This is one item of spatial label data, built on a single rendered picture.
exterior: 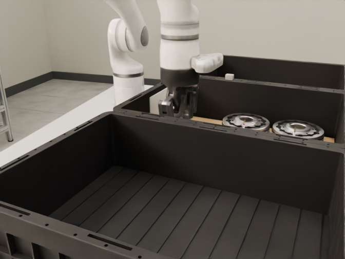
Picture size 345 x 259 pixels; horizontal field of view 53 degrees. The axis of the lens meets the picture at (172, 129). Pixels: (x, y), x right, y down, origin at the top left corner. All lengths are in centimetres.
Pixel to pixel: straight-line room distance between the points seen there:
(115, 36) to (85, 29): 347
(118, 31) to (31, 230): 73
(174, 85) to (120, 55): 43
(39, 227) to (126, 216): 19
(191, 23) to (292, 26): 327
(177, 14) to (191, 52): 7
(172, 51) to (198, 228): 31
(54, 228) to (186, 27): 41
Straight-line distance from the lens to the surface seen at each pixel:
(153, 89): 75
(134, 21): 96
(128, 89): 103
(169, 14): 62
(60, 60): 475
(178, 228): 49
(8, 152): 108
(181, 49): 62
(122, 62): 103
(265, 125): 76
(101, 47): 441
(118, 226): 50
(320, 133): 75
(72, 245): 34
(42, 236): 36
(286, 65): 110
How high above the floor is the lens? 114
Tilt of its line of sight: 23 degrees down
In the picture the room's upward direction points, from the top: straight up
